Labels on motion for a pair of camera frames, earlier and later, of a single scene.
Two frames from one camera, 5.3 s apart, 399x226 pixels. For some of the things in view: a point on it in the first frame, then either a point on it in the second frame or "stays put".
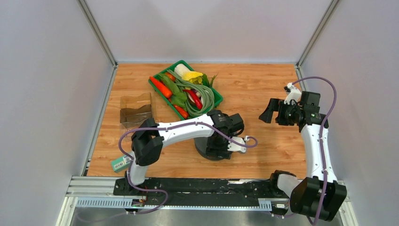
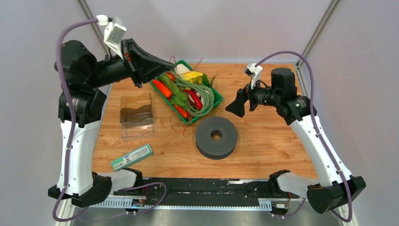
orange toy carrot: (163, 89) stays put
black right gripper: (275, 105) to (236, 107)
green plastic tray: (187, 90) stays put
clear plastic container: (134, 110) stays put
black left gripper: (213, 150) to (142, 66)
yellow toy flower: (193, 76) stays put
